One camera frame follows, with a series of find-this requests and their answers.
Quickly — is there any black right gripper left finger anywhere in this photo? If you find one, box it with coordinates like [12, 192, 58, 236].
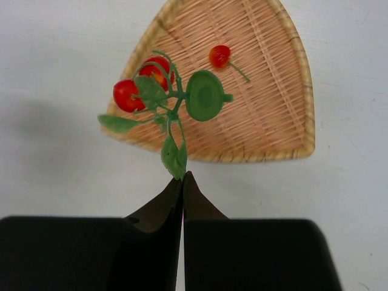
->
[1, 180, 182, 290]

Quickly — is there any single fake tomato with stem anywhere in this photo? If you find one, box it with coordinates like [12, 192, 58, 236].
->
[209, 45, 250, 82]

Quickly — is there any woven bamboo fruit basket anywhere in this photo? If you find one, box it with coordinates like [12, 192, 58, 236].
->
[102, 1, 315, 163]

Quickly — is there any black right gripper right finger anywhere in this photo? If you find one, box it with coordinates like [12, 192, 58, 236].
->
[182, 172, 342, 290]

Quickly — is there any fake tomato sprig with leaves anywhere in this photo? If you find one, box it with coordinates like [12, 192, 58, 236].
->
[98, 51, 233, 181]

